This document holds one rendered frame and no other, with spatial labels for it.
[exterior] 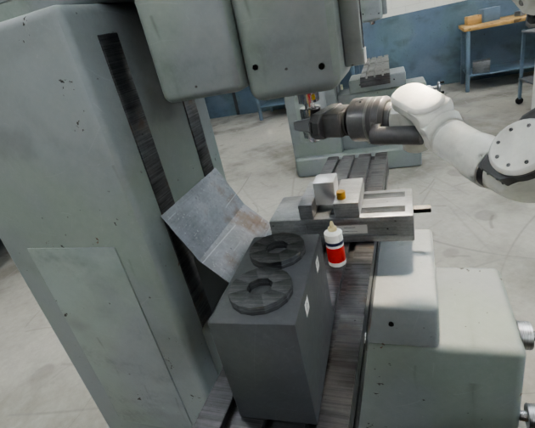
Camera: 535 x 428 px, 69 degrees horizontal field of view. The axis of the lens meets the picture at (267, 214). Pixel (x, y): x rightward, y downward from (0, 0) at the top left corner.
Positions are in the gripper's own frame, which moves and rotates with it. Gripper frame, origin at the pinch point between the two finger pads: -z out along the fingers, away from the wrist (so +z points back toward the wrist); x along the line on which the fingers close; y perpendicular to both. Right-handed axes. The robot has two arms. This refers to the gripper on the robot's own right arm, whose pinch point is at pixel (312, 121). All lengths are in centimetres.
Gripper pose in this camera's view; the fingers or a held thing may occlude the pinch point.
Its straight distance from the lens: 91.3
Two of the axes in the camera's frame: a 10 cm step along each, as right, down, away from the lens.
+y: 2.1, 8.8, 4.2
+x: -6.1, 4.5, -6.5
